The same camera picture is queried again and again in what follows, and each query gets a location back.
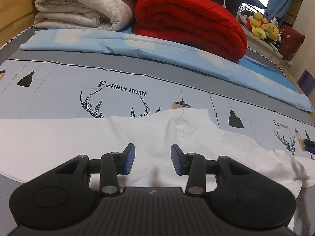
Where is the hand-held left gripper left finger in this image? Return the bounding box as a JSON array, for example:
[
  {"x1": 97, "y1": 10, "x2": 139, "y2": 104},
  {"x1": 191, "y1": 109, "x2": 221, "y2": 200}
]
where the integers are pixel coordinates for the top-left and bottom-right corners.
[{"x1": 53, "y1": 143, "x2": 136, "y2": 197}]

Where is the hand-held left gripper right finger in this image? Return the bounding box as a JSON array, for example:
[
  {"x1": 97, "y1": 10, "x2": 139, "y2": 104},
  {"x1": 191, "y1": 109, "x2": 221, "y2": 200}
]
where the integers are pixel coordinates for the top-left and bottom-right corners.
[{"x1": 170, "y1": 144, "x2": 252, "y2": 195}]

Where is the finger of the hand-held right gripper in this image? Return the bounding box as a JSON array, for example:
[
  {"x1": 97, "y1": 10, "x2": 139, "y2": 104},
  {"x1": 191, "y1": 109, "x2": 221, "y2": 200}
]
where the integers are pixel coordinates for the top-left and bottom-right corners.
[{"x1": 304, "y1": 139, "x2": 315, "y2": 153}]

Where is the white t-shirt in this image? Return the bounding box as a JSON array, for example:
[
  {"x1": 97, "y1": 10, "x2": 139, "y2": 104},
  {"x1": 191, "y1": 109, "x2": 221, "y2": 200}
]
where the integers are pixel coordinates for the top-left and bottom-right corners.
[{"x1": 0, "y1": 108, "x2": 315, "y2": 227}]

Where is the purple box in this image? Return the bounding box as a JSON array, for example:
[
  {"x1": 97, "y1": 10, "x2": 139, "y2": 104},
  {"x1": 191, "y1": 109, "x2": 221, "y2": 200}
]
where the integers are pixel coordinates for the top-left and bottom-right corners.
[{"x1": 297, "y1": 69, "x2": 315, "y2": 96}]

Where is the printed grey bed sheet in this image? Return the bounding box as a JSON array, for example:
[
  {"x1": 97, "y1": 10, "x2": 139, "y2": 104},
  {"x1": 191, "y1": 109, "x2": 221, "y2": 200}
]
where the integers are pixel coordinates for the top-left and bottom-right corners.
[{"x1": 0, "y1": 27, "x2": 315, "y2": 236}]

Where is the dark red bag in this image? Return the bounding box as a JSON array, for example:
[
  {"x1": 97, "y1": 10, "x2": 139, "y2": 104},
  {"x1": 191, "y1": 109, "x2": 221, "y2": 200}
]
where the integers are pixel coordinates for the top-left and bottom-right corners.
[{"x1": 278, "y1": 25, "x2": 306, "y2": 61}]

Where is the light blue cloud-print quilt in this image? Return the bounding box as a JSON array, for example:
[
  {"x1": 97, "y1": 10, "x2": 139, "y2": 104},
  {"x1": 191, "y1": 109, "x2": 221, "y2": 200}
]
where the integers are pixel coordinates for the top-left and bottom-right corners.
[{"x1": 20, "y1": 28, "x2": 313, "y2": 112}]

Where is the yellow plush toy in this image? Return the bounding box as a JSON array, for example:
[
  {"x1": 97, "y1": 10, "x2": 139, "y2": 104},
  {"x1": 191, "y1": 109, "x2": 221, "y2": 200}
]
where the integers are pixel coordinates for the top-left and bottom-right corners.
[
  {"x1": 264, "y1": 22, "x2": 281, "y2": 42},
  {"x1": 250, "y1": 12, "x2": 269, "y2": 39}
]

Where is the red folded blanket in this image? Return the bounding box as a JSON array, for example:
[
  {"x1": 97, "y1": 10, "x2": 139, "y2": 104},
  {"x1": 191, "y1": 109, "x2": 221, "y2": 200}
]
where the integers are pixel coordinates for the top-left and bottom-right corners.
[{"x1": 133, "y1": 0, "x2": 248, "y2": 62}]

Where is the cream folded quilt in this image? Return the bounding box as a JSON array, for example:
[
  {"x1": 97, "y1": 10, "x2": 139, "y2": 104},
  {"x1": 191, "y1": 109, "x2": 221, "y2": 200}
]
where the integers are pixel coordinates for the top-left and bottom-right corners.
[{"x1": 31, "y1": 0, "x2": 145, "y2": 31}]

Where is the wooden bed frame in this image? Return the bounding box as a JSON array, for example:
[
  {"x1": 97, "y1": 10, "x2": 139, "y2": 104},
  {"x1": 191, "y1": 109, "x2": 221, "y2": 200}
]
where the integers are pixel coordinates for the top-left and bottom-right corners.
[{"x1": 0, "y1": 0, "x2": 37, "y2": 48}]

